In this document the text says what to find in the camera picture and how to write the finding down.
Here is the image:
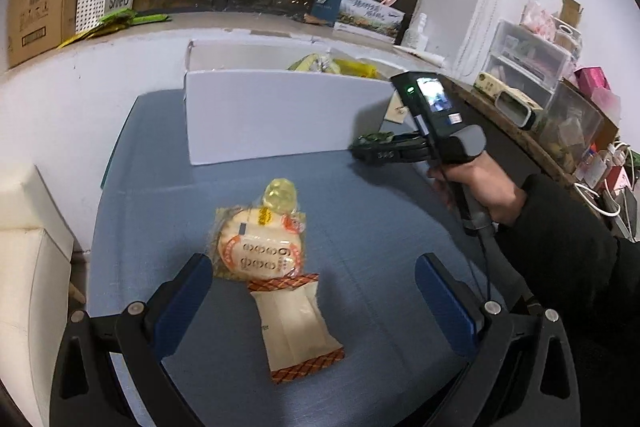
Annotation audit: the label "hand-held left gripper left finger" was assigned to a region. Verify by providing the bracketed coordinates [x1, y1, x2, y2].
[50, 252, 213, 427]

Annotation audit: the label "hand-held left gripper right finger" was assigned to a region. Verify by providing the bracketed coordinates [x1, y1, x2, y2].
[416, 252, 583, 427]

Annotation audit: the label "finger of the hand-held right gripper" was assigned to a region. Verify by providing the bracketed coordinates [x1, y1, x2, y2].
[357, 133, 427, 148]
[350, 146, 432, 166]

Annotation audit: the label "yellow snack packet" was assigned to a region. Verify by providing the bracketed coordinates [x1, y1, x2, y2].
[332, 58, 382, 79]

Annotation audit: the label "round rice cracker packet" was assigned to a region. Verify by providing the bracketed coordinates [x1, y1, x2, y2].
[207, 205, 308, 283]

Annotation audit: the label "beige packet with plaid ends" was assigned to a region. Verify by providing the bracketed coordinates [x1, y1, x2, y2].
[248, 273, 346, 384]

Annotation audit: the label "white cardboard box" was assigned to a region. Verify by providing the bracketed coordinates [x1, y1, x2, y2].
[182, 38, 416, 166]

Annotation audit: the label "yellow jelly cup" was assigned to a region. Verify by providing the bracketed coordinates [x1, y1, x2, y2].
[262, 177, 301, 212]

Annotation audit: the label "large green snack packet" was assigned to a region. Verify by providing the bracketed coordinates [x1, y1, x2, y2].
[287, 53, 333, 74]

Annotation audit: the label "person's right forearm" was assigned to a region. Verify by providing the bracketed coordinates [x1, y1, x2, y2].
[500, 173, 640, 427]

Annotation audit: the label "person's right hand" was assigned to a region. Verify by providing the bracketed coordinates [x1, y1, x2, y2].
[427, 151, 529, 226]

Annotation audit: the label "beige tissue pack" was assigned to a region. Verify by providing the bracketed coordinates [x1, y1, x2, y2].
[385, 94, 418, 126]

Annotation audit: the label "rolled white paper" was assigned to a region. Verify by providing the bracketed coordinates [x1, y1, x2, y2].
[395, 44, 446, 65]

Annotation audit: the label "pale yellow box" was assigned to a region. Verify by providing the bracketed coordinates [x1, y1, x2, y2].
[475, 72, 543, 110]

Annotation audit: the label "blue grey table cover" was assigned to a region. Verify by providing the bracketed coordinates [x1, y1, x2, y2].
[87, 89, 501, 427]

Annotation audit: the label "wooden shelf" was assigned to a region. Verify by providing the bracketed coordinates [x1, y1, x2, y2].
[445, 74, 576, 188]

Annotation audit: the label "clear plastic drawer unit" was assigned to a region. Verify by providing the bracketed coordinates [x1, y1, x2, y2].
[487, 19, 573, 95]

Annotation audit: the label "printed carton box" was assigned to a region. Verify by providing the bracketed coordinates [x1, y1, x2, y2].
[310, 0, 405, 38]

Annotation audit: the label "pink packets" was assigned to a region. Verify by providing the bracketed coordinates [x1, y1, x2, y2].
[520, 2, 556, 38]

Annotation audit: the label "clear plastic bin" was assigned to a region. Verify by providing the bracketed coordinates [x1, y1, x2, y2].
[540, 79, 621, 172]

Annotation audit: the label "cream sofa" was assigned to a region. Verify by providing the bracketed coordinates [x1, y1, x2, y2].
[0, 164, 83, 408]

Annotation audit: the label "pink box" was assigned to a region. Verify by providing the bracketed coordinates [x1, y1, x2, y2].
[575, 67, 611, 91]

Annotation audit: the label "small open cardboard box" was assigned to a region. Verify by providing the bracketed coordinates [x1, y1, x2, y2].
[557, 0, 584, 26]

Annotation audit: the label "pile of green yellow packets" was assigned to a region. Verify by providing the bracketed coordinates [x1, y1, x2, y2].
[56, 8, 171, 50]

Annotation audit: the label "black cable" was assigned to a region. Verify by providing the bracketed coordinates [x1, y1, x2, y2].
[429, 152, 491, 300]

